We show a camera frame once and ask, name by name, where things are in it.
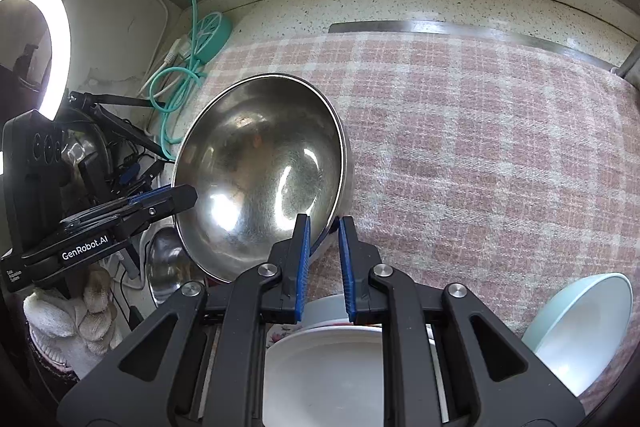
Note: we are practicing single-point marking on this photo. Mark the small white bowl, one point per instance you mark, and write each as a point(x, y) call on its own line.
point(575, 337)

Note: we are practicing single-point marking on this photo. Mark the black box device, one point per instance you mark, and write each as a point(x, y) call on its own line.
point(30, 177)

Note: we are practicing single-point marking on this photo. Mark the black tripod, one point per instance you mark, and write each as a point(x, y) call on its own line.
point(120, 122)

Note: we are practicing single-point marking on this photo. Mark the teal round plastic reel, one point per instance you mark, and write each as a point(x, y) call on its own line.
point(217, 37)

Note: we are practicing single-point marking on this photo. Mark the stainless steel bowl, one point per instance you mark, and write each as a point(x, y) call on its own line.
point(167, 267)
point(250, 157)

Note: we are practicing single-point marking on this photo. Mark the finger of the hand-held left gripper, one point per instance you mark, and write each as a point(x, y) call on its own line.
point(160, 207)

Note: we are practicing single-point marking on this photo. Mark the pink plaid cloth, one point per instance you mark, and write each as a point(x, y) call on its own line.
point(475, 157)

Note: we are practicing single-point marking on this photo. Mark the person's left hand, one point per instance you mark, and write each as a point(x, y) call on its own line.
point(65, 322)

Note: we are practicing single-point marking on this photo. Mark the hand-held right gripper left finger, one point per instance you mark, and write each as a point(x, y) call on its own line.
point(301, 267)

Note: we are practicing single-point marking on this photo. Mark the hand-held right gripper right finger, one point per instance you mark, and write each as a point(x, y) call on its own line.
point(346, 272)

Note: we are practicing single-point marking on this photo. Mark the plain white shallow plate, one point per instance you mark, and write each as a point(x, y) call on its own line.
point(330, 372)

